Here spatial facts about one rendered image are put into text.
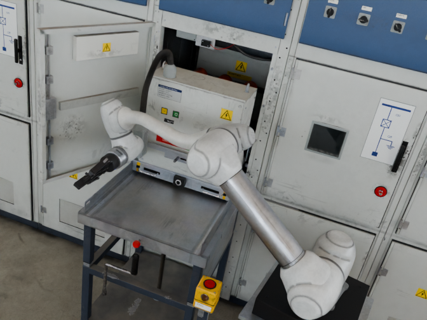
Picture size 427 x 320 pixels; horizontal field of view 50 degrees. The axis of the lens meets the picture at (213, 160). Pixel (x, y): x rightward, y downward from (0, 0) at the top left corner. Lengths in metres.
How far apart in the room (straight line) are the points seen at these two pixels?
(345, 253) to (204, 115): 0.89
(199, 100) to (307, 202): 0.80
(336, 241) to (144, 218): 0.86
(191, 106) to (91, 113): 0.51
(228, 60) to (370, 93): 1.07
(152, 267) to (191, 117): 1.08
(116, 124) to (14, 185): 1.44
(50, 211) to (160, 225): 1.30
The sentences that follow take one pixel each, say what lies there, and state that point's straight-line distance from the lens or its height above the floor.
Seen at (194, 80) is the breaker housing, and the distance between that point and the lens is 2.22.
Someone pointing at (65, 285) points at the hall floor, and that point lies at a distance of 3.01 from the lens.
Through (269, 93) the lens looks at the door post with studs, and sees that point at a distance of 2.29.
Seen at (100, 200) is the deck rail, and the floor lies 0.85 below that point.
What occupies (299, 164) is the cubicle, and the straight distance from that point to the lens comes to 2.37.
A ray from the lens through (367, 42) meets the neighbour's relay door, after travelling 2.15.
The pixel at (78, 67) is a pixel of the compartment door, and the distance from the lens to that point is 2.23.
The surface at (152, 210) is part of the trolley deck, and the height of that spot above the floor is 0.85.
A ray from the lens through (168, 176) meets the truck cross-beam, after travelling 2.36.
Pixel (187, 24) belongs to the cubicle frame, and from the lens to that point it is 2.34.
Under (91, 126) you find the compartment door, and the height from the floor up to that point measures 1.07.
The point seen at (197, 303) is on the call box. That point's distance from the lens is 1.80.
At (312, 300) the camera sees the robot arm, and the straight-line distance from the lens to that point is 1.64.
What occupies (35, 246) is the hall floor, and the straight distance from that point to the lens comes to 3.30.
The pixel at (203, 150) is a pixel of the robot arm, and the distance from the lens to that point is 1.56.
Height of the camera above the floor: 2.11
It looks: 28 degrees down
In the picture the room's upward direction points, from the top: 10 degrees clockwise
